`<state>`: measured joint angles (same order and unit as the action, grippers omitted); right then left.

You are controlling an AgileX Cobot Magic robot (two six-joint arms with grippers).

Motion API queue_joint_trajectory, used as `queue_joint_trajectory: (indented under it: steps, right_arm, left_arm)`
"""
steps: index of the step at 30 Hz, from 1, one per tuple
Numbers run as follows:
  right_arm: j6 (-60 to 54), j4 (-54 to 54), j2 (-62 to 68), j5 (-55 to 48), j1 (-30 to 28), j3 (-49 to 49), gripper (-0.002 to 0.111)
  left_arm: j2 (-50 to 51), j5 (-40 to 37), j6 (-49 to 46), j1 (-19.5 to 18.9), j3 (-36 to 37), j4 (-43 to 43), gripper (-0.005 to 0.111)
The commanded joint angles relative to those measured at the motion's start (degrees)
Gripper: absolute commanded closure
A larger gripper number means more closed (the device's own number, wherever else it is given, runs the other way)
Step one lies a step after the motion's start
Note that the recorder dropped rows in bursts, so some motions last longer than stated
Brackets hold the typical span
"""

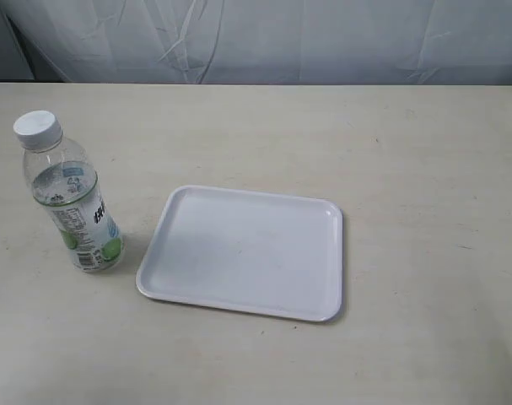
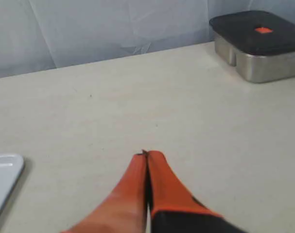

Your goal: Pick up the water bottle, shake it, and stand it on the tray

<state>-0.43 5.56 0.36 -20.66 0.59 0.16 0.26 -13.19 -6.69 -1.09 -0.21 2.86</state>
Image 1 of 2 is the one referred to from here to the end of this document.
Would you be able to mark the clear plastic drink bottle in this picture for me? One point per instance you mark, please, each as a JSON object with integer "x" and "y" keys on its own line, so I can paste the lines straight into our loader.
{"x": 64, "y": 182}

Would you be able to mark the white rectangular plastic tray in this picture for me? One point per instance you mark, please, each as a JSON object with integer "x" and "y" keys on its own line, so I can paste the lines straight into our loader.
{"x": 254, "y": 252}

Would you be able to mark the white wrinkled backdrop curtain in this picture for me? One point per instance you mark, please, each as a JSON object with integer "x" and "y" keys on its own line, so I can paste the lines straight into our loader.
{"x": 257, "y": 42}

